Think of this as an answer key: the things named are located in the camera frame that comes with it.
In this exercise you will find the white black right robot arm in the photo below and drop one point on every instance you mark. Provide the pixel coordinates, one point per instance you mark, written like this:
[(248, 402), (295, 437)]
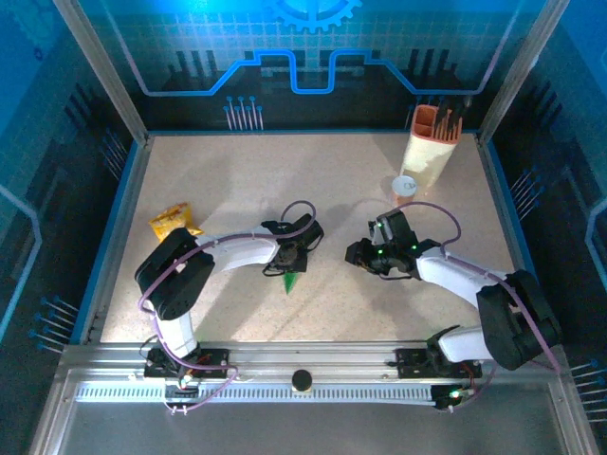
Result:
[(455, 277)]

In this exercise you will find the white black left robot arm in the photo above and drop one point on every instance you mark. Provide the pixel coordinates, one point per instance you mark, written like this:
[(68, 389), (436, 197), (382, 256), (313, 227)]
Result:
[(242, 251)]

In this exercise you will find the orange can silver lid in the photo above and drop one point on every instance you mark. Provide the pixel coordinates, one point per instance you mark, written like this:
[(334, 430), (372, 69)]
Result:
[(404, 186)]

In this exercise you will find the black round knob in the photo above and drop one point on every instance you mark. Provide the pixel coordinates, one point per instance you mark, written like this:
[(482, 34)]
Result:
[(302, 380)]

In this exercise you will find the cream orange utensil holder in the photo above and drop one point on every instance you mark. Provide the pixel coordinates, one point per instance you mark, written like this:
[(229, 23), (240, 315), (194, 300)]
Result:
[(427, 151)]

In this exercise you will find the yellow snack bag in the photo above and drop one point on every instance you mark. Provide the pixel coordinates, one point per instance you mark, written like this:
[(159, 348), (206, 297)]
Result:
[(173, 220)]

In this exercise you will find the blue table edge strip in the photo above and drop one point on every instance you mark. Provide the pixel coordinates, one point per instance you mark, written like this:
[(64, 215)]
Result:
[(108, 237), (519, 237)]

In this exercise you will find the small lit controller board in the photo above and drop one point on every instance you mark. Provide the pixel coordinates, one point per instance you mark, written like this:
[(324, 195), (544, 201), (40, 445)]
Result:
[(448, 397), (182, 385)]

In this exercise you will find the grey metal front panel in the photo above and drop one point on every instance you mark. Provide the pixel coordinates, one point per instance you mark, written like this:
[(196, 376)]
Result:
[(303, 429)]

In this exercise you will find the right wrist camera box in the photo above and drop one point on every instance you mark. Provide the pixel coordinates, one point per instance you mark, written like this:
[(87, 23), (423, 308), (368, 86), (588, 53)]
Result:
[(396, 227)]

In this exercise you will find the aluminium front rail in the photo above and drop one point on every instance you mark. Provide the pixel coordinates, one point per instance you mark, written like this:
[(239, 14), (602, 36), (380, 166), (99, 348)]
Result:
[(308, 353)]

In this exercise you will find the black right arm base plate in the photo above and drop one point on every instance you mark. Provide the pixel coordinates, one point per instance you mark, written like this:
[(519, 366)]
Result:
[(410, 362)]

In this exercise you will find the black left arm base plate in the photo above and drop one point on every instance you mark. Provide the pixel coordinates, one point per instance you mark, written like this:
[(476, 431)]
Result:
[(213, 362)]

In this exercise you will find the aluminium frame post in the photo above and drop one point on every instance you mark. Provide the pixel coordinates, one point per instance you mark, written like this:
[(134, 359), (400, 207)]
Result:
[(106, 71), (518, 71)]

